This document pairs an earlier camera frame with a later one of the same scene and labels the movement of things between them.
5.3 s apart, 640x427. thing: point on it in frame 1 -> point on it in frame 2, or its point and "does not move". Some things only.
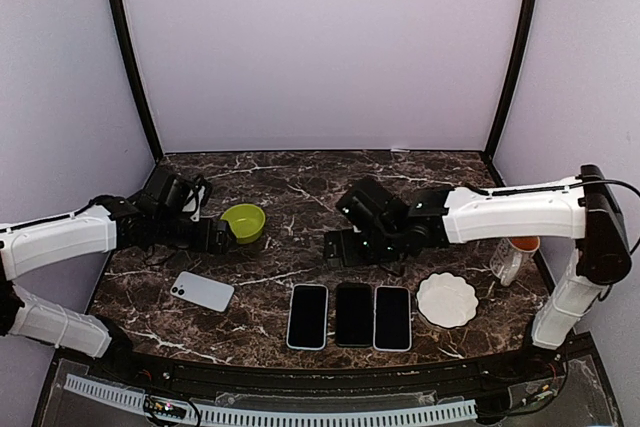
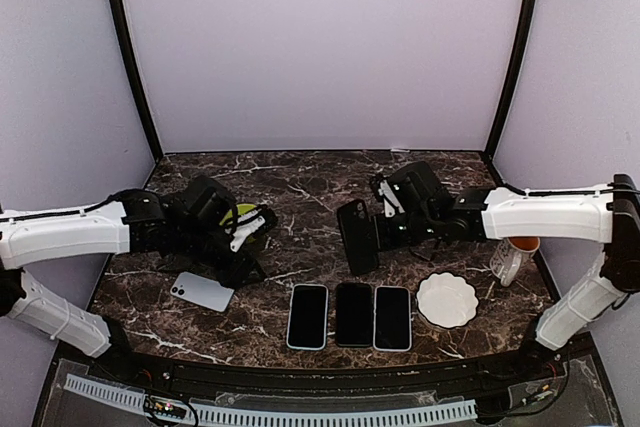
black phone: x=354 y=315 does not move
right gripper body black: x=376 y=249 -> x=395 y=238
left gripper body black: x=204 y=242 -> x=199 y=243
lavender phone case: x=392 y=319 does not move
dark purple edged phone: x=307 y=324 does not move
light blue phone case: x=307 y=317 does not move
